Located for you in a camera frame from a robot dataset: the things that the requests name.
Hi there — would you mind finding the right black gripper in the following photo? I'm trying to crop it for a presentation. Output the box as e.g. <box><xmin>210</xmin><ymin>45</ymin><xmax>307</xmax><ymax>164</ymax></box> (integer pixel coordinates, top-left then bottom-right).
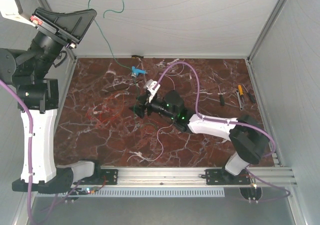
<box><xmin>129</xmin><ymin>92</ymin><xmax>176</xmax><ymax>121</ymax></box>

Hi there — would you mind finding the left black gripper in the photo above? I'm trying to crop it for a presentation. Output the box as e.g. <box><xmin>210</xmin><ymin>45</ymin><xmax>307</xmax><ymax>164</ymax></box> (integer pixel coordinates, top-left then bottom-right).
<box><xmin>30</xmin><ymin>5</ymin><xmax>101</xmax><ymax>78</ymax></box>

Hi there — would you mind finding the white wire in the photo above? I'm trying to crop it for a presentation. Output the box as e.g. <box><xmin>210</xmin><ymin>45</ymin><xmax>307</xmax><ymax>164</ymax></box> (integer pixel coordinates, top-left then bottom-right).
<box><xmin>126</xmin><ymin>58</ymin><xmax>186</xmax><ymax>163</ymax></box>

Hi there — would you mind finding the red wire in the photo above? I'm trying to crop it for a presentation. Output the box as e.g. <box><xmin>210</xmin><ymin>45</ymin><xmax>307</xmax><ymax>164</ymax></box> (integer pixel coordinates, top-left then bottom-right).
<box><xmin>86</xmin><ymin>94</ymin><xmax>126</xmax><ymax>130</ymax></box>

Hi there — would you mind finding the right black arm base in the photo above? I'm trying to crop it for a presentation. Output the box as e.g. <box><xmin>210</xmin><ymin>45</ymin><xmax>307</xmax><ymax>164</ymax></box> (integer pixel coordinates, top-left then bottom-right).
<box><xmin>200</xmin><ymin>168</ymin><xmax>251</xmax><ymax>185</ymax></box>

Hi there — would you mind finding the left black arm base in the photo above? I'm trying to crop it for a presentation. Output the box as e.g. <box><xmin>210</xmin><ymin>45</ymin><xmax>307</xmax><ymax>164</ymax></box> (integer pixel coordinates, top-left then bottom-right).
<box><xmin>80</xmin><ymin>168</ymin><xmax>119</xmax><ymax>186</ymax></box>

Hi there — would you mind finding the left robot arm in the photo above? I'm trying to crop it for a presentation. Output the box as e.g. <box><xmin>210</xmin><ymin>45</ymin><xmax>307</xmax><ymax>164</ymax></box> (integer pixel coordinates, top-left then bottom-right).
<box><xmin>0</xmin><ymin>8</ymin><xmax>103</xmax><ymax>194</ymax></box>

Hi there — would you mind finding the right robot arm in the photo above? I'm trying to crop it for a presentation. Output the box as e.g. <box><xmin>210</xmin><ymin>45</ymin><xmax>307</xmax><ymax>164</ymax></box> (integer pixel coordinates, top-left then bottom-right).
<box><xmin>129</xmin><ymin>90</ymin><xmax>270</xmax><ymax>184</ymax></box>

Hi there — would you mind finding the blue connector plug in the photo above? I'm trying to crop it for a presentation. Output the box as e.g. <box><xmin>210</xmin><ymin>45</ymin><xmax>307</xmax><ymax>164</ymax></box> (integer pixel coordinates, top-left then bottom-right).
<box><xmin>131</xmin><ymin>66</ymin><xmax>147</xmax><ymax>78</ymax></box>

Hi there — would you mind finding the black yellow edge clip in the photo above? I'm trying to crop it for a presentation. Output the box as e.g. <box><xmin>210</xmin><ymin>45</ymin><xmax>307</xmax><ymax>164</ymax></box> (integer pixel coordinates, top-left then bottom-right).
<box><xmin>131</xmin><ymin>54</ymin><xmax>144</xmax><ymax>59</ymax></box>

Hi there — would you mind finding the red shaft black screwdriver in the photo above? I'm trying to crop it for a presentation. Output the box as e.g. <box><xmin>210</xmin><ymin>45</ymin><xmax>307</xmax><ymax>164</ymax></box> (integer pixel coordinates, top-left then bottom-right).
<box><xmin>218</xmin><ymin>86</ymin><xmax>225</xmax><ymax>106</ymax></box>

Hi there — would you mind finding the silver wrench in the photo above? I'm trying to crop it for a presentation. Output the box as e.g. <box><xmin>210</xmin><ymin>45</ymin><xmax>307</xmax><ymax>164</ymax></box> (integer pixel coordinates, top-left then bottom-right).
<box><xmin>235</xmin><ymin>89</ymin><xmax>244</xmax><ymax>111</ymax></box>

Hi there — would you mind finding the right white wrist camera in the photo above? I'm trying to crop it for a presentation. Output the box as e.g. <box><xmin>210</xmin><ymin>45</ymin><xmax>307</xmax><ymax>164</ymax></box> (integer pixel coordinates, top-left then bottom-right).
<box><xmin>143</xmin><ymin>79</ymin><xmax>161</xmax><ymax>103</ymax></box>

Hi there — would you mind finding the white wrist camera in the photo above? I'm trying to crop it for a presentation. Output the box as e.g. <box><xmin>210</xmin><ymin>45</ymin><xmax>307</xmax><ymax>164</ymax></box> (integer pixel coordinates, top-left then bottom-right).
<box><xmin>143</xmin><ymin>79</ymin><xmax>161</xmax><ymax>103</ymax></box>
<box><xmin>0</xmin><ymin>0</ymin><xmax>36</xmax><ymax>27</ymax></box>

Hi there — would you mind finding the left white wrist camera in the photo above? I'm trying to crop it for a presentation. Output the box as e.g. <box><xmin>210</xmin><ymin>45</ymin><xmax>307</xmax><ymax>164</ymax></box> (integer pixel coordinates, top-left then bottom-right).
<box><xmin>0</xmin><ymin>0</ymin><xmax>36</xmax><ymax>27</ymax></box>

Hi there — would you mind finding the aluminium front rail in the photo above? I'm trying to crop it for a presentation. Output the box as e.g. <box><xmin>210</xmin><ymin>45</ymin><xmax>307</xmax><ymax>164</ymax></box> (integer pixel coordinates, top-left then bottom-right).
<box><xmin>27</xmin><ymin>166</ymin><xmax>298</xmax><ymax>186</ymax></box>

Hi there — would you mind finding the slotted grey cable duct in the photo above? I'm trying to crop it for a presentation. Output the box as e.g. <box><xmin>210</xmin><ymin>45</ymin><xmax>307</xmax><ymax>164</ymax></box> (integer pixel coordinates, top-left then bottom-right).
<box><xmin>36</xmin><ymin>187</ymin><xmax>225</xmax><ymax>198</ymax></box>

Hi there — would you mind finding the yellow handled screwdriver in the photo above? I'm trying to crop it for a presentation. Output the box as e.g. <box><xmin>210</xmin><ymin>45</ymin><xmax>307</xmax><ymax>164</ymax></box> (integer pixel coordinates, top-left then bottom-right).
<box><xmin>238</xmin><ymin>84</ymin><xmax>244</xmax><ymax>96</ymax></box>

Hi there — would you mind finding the black handled screwdriver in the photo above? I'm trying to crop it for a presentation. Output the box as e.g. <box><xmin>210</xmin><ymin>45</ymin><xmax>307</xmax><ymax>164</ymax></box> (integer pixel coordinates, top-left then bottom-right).
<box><xmin>247</xmin><ymin>92</ymin><xmax>256</xmax><ymax>104</ymax></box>

